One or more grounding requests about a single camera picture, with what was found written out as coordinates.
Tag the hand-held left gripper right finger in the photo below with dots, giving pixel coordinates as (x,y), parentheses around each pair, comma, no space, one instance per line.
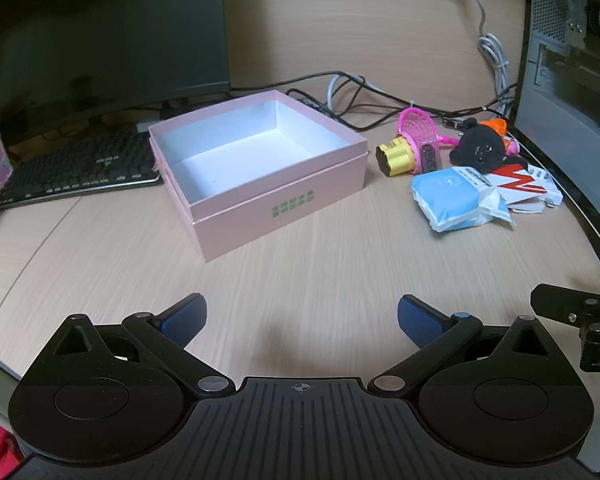
(420,320)

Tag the computer case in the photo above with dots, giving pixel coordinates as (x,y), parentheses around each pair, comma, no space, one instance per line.
(555,110)

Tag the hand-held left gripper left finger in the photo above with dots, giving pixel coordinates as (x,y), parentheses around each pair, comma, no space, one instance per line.
(185,316)

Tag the orange and pink toy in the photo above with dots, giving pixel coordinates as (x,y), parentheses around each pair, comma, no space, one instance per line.
(495,126)

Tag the black monitor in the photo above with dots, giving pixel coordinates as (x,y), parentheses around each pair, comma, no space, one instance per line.
(105,35)

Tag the black plush toy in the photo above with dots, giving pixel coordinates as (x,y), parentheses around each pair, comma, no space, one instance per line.
(480,146)

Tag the pink toy net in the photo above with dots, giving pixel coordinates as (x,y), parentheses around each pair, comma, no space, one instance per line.
(415,125)

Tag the black keyboard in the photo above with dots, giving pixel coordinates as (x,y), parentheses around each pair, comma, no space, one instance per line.
(70,170)

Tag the small black grey clip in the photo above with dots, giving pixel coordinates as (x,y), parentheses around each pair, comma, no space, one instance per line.
(429,156)

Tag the yellow toy cake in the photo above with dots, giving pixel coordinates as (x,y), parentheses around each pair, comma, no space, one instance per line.
(400,157)

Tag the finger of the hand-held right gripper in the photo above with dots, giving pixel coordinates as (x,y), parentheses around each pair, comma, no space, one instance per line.
(560,302)

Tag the pink cardboard box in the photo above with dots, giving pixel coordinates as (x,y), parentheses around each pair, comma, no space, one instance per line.
(280,195)

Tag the white power strip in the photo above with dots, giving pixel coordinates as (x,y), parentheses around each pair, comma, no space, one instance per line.
(144,125)

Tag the black power adapter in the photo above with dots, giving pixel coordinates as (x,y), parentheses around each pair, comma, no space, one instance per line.
(316,106)

